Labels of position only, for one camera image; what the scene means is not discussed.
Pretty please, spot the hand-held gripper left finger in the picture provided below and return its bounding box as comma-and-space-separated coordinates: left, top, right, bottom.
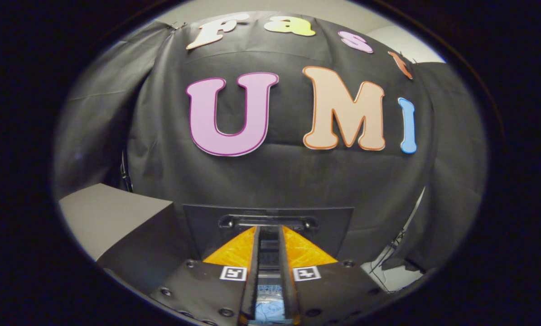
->
149, 225, 261, 326

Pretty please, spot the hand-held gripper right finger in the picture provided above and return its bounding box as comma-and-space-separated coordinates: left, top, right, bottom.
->
277, 225, 386, 326

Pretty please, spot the light blue garment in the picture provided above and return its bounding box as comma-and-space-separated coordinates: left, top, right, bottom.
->
255, 284, 285, 323

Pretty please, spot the grey top-load washing machine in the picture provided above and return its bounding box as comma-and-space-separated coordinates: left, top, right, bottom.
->
183, 205, 354, 268

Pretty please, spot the black backdrop cloth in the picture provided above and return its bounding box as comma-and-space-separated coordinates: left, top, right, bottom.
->
53, 11, 488, 272

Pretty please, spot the thin metal tripod stand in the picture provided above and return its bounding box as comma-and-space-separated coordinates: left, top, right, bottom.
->
369, 188, 426, 282

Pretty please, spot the beige and dark cabinet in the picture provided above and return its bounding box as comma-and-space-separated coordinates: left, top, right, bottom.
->
58, 183, 198, 299

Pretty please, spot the black backdrop support pole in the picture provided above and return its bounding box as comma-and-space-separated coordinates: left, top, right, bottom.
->
120, 149, 133, 193

